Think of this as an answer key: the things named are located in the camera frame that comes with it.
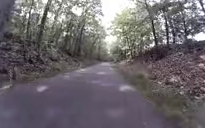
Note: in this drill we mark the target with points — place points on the leaf-covered earth bank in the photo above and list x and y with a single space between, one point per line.
186 73
30 61

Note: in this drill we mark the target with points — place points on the wood of trees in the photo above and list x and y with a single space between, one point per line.
53 30
146 30

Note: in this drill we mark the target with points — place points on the grey asphalt road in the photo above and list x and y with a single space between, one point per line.
83 103

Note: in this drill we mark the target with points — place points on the grass verge strip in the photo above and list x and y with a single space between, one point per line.
150 90

